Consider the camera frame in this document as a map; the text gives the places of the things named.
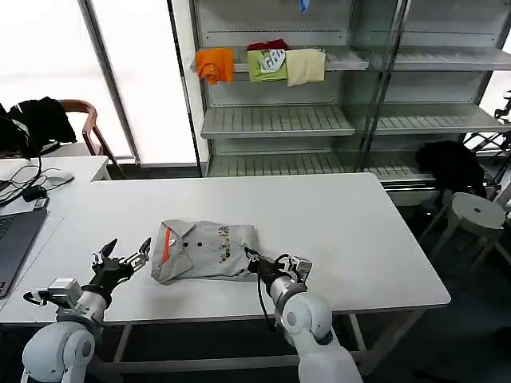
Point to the dark grey laptop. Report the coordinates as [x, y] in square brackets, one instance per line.
[16, 243]

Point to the grey printed t-shirt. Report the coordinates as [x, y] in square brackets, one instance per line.
[199, 255]

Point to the grey shelf rack with clothes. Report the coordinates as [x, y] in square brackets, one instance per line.
[279, 119]

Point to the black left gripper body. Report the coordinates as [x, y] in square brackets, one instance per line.
[109, 273]

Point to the black bag with white stripe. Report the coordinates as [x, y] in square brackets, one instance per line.
[14, 137]

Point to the brown wooden chair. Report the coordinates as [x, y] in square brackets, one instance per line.
[92, 123]

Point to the grey window frame post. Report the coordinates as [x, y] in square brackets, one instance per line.
[116, 88]

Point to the grey metal table frame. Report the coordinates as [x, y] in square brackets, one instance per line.
[223, 364]

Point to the white round stool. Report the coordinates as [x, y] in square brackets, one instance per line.
[477, 211]

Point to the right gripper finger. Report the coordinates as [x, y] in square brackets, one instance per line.
[251, 253]
[253, 267]

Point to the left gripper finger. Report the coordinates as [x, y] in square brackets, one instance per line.
[137, 260]
[105, 251]

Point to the black jacket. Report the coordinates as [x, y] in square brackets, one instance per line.
[48, 119]

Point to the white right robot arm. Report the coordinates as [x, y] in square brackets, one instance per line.
[307, 319]

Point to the black metal folding stand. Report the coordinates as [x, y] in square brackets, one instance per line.
[499, 147]

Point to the empty grey shelf rack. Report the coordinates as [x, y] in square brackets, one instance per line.
[435, 99]

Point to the black power adapter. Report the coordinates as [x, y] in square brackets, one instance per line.
[34, 194]

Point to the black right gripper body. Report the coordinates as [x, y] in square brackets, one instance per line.
[271, 269]

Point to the small grey card reader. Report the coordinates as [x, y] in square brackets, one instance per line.
[41, 203]

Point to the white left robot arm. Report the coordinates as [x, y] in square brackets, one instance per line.
[52, 351]

